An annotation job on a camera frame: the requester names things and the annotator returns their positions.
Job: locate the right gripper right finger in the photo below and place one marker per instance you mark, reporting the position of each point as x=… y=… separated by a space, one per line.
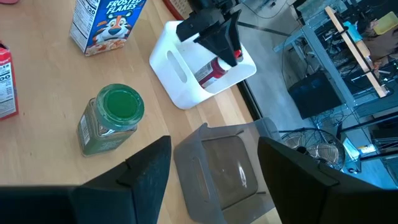
x=298 y=186

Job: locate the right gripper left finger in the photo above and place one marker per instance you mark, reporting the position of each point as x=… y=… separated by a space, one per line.
x=136 y=186

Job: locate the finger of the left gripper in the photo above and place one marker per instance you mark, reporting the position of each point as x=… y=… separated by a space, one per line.
x=222 y=43
x=237 y=34

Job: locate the red food colouring bottle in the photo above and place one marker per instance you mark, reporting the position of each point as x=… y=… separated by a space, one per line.
x=211 y=73

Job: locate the green-lidded spice jar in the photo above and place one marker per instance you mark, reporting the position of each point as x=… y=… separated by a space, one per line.
x=119 y=105

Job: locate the blue Frosted Flakes cereal box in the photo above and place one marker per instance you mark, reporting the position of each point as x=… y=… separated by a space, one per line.
x=109 y=28

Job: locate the black floor fan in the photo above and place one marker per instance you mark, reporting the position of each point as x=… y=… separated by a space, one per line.
x=314 y=149

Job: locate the white plastic bin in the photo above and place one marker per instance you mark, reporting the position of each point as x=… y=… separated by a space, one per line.
x=169 y=81

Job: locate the grey-brown plastic bin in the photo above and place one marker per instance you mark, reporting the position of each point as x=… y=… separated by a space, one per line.
x=227 y=168

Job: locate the black equipment case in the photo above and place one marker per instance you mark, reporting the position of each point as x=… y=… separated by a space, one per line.
x=314 y=95

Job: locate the grey metal rack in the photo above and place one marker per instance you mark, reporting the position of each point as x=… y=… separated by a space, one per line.
x=328 y=65

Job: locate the long wooden plank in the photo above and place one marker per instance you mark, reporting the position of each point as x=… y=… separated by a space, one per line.
x=354 y=49

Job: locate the yellow foam block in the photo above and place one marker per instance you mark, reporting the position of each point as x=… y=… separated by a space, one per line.
x=385 y=23

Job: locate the red Froot Loops cereal box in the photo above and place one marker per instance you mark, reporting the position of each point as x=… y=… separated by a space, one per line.
x=7 y=84

